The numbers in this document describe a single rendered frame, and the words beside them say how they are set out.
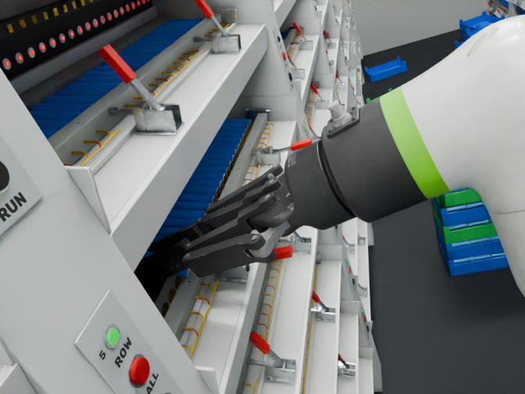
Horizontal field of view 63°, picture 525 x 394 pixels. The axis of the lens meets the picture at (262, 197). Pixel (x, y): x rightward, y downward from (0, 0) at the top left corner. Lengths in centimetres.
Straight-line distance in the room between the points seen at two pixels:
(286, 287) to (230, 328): 31
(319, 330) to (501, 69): 71
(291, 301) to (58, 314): 52
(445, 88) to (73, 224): 26
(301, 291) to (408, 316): 95
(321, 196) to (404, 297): 139
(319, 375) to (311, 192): 57
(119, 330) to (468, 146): 26
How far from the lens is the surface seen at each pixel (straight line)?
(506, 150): 32
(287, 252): 47
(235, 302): 48
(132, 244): 32
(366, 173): 33
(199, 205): 60
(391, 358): 156
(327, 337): 92
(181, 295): 47
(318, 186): 35
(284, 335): 69
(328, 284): 102
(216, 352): 45
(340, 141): 34
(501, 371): 153
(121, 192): 34
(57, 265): 26
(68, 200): 27
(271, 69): 85
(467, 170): 33
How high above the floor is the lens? 126
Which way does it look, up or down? 29 degrees down
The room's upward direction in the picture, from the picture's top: 22 degrees counter-clockwise
